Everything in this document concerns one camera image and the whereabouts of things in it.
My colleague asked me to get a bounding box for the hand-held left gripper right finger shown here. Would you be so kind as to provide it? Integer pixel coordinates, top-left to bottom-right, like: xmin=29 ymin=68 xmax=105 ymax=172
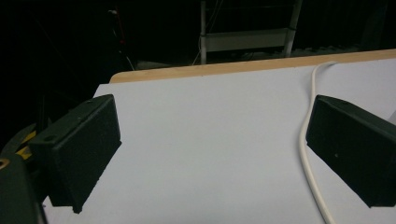
xmin=305 ymin=94 xmax=396 ymax=209

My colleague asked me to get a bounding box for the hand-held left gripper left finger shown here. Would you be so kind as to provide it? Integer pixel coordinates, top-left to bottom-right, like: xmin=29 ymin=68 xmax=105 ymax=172
xmin=27 ymin=93 xmax=122 ymax=215

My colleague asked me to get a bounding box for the white metal stand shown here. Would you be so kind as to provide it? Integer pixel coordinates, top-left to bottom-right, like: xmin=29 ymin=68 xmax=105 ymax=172
xmin=199 ymin=0 xmax=304 ymax=65

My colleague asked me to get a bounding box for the white cable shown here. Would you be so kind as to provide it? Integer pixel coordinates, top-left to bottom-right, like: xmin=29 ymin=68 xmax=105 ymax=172
xmin=299 ymin=61 xmax=339 ymax=224

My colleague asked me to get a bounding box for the thin cable with red plug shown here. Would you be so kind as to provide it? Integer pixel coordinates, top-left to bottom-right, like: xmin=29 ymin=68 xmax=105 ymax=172
xmin=107 ymin=8 xmax=136 ymax=71

